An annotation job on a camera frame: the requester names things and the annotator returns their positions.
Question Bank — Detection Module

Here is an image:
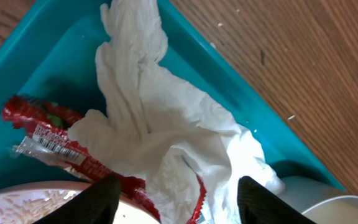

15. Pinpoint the white cup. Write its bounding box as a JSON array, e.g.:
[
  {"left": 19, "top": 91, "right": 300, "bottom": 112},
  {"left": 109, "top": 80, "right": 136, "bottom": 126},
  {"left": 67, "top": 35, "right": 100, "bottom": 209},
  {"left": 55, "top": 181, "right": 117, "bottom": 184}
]
[{"left": 303, "top": 195, "right": 358, "bottom": 224}]

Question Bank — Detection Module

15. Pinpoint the large white plate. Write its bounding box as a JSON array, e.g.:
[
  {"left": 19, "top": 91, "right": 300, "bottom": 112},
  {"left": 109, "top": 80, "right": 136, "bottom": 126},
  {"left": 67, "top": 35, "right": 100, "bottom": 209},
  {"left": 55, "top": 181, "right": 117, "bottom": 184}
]
[{"left": 0, "top": 181, "right": 159, "bottom": 223}]

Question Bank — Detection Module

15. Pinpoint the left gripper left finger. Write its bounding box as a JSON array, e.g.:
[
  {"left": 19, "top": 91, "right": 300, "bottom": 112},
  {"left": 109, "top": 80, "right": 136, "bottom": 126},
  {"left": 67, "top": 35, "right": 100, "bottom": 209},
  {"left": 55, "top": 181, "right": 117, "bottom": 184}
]
[{"left": 34, "top": 174, "right": 121, "bottom": 224}]

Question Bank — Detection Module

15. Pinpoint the grey saucer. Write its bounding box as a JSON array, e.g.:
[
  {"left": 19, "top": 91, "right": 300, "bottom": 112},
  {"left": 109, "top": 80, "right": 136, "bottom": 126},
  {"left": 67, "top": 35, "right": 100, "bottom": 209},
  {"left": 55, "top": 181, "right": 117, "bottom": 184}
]
[{"left": 278, "top": 176, "right": 350, "bottom": 214}]

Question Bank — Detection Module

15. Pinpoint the red snack wrapper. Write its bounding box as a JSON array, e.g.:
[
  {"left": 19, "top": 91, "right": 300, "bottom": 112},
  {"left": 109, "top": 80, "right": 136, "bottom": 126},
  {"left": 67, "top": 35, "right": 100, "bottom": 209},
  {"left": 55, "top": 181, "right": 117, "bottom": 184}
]
[{"left": 1, "top": 95, "right": 208, "bottom": 224}]

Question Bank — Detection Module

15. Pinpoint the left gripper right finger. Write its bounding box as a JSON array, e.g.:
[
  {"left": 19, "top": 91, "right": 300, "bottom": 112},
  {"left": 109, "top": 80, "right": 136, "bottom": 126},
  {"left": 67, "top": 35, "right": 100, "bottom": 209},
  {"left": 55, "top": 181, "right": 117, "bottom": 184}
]
[{"left": 237, "top": 176, "right": 315, "bottom": 224}]

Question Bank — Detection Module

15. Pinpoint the white tissue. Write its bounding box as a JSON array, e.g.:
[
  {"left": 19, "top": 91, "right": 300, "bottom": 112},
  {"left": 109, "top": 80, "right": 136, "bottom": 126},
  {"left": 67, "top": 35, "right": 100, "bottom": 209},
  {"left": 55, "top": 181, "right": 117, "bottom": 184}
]
[{"left": 68, "top": 0, "right": 284, "bottom": 223}]

